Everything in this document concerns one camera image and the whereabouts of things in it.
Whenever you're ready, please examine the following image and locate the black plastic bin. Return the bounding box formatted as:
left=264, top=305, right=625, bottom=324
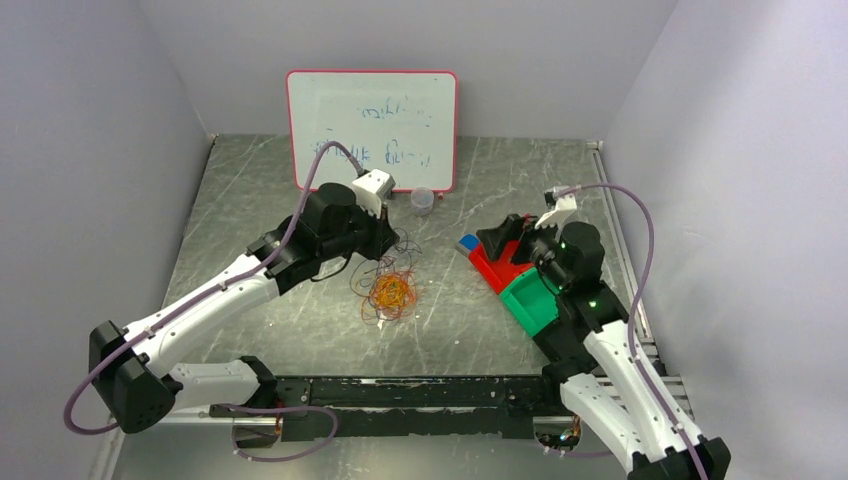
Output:
left=532, top=305, right=600, bottom=364

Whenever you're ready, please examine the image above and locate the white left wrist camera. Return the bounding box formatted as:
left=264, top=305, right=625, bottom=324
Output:
left=351, top=169, right=396, bottom=218

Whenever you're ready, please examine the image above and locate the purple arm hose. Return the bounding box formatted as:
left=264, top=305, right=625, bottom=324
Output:
left=543, top=182, right=710, bottom=480
left=62, top=140, right=369, bottom=464

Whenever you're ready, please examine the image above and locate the clear plastic cup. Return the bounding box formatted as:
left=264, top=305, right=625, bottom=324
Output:
left=410, top=187, right=435, bottom=216

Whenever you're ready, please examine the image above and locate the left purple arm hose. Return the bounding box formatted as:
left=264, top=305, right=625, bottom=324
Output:
left=62, top=140, right=369, bottom=464

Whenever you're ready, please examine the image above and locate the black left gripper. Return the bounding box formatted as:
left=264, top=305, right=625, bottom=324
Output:
left=320, top=196, right=401, bottom=261

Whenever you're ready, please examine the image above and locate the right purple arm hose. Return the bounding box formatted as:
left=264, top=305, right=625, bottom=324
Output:
left=543, top=182, right=710, bottom=480

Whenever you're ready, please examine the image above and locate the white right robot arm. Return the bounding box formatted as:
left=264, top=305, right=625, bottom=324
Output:
left=470, top=214, right=731, bottom=479

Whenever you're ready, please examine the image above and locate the dark purple cable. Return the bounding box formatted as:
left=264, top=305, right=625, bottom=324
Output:
left=349, top=228, right=423, bottom=303

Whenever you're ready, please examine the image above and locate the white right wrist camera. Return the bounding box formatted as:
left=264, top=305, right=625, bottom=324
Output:
left=533, top=186, right=579, bottom=230

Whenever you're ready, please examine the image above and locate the red plastic bin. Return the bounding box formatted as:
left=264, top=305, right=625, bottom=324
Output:
left=469, top=214, right=535, bottom=294

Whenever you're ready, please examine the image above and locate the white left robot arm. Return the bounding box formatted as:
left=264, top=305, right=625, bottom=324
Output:
left=89, top=172, right=399, bottom=434

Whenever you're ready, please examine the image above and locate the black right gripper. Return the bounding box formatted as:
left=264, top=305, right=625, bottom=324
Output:
left=476, top=210, right=571, bottom=291

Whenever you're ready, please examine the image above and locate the pink framed whiteboard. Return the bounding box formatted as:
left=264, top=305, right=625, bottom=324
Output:
left=286, top=69, right=459, bottom=192

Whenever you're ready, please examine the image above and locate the blue grey block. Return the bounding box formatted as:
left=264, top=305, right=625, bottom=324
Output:
left=455, top=234, right=480, bottom=258

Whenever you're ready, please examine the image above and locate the green plastic bin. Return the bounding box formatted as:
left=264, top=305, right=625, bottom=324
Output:
left=499, top=267, right=559, bottom=337

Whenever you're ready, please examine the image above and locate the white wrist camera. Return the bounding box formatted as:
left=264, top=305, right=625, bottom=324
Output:
left=533, top=186, right=579, bottom=230
left=351, top=169, right=396, bottom=218

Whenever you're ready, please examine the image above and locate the orange cable bundle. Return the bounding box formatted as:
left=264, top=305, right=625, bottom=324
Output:
left=357, top=264, right=420, bottom=326

